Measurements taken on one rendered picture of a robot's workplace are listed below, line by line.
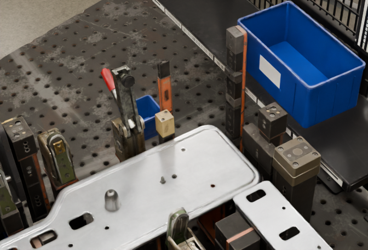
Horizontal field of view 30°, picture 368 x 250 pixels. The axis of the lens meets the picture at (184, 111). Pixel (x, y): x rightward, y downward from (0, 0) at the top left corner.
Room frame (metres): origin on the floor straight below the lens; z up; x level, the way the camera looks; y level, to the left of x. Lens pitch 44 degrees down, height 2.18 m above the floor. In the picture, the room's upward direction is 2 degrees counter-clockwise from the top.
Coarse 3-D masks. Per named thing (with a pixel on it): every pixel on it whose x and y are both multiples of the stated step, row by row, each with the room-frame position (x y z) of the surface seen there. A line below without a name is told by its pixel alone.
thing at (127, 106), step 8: (112, 72) 1.15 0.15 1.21; (120, 72) 1.15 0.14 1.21; (128, 72) 1.15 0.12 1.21; (120, 80) 1.15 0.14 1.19; (128, 80) 1.12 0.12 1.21; (120, 88) 1.14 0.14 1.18; (128, 88) 1.15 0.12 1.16; (120, 96) 1.13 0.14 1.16; (128, 96) 1.15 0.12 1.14; (120, 104) 1.13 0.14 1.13; (128, 104) 1.14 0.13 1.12; (120, 112) 1.14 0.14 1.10; (128, 112) 1.14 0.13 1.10; (136, 112) 1.14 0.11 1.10; (136, 120) 1.13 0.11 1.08; (128, 128) 1.12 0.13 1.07; (136, 128) 1.14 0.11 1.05; (128, 136) 1.12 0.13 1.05
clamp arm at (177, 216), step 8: (176, 208) 0.84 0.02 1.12; (184, 208) 0.85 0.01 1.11; (176, 216) 0.83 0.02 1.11; (184, 216) 0.83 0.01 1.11; (168, 224) 0.84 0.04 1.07; (176, 224) 0.82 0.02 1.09; (184, 224) 0.84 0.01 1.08; (168, 232) 0.84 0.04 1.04; (176, 232) 0.83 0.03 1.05; (184, 232) 0.85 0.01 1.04; (176, 240) 0.84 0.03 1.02; (184, 240) 0.85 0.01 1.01
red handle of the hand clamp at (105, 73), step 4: (104, 72) 1.23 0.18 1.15; (108, 72) 1.23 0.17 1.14; (104, 76) 1.23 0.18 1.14; (108, 76) 1.22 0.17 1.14; (112, 76) 1.23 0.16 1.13; (104, 80) 1.22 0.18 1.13; (108, 80) 1.22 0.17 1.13; (112, 80) 1.22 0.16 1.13; (108, 84) 1.21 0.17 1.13; (112, 84) 1.21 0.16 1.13; (108, 88) 1.20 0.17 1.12; (112, 88) 1.20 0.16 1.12; (112, 92) 1.20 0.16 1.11; (116, 96) 1.19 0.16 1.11; (116, 100) 1.18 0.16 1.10; (128, 120) 1.14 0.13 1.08; (132, 120) 1.14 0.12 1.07; (132, 124) 1.13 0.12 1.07; (132, 128) 1.13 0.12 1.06
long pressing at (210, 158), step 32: (128, 160) 1.08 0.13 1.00; (160, 160) 1.08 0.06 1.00; (192, 160) 1.08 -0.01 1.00; (224, 160) 1.07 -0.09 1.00; (64, 192) 0.99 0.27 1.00; (96, 192) 0.99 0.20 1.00; (128, 192) 0.99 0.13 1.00; (160, 192) 0.98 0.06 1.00; (192, 192) 0.98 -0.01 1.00; (224, 192) 0.98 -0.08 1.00; (64, 224) 0.91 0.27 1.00; (96, 224) 0.90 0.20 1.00; (128, 224) 0.90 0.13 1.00; (160, 224) 0.90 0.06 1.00
